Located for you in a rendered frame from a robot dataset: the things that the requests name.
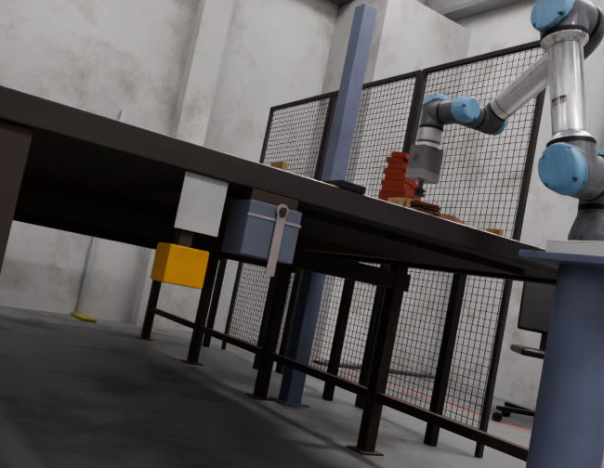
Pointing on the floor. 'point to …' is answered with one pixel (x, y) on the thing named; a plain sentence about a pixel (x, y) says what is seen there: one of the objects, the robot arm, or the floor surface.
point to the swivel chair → (538, 315)
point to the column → (575, 364)
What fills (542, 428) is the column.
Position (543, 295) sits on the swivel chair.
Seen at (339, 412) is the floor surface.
